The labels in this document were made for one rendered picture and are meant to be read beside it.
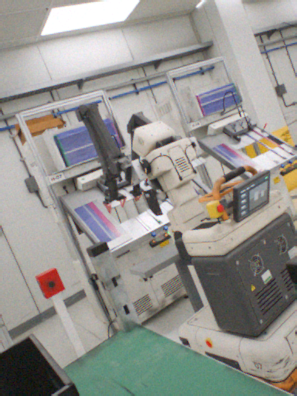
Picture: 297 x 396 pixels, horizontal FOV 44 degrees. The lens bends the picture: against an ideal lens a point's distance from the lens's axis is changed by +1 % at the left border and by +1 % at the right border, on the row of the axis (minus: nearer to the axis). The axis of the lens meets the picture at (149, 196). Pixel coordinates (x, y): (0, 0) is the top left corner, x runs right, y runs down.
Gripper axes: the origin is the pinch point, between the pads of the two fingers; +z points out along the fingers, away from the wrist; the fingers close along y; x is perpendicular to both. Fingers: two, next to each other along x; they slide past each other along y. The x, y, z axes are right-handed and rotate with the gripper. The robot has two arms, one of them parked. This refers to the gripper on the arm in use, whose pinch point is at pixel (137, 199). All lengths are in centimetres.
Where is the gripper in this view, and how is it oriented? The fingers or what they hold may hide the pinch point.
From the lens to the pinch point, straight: 285.2
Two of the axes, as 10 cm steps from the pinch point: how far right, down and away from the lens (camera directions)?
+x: 6.0, 4.7, -6.5
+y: -8.0, 3.8, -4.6
